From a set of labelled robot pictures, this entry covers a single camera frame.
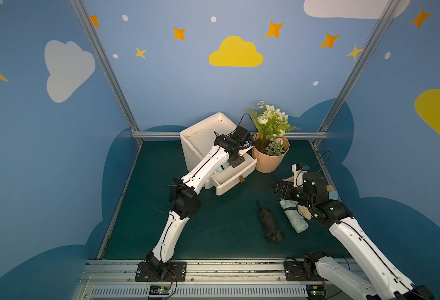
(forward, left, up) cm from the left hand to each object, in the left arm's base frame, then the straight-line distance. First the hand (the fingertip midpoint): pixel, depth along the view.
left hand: (233, 153), depth 90 cm
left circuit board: (-54, +29, -20) cm, 65 cm away
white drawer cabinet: (+5, +17, +3) cm, 18 cm away
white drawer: (-10, +3, -7) cm, 13 cm away
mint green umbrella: (-7, +5, -3) cm, 9 cm away
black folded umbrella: (-34, -17, -13) cm, 40 cm away
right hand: (-17, -21, +2) cm, 27 cm away
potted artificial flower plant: (+9, -20, -1) cm, 21 cm away
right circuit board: (-53, -34, -21) cm, 67 cm away
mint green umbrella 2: (-28, -31, -15) cm, 44 cm away
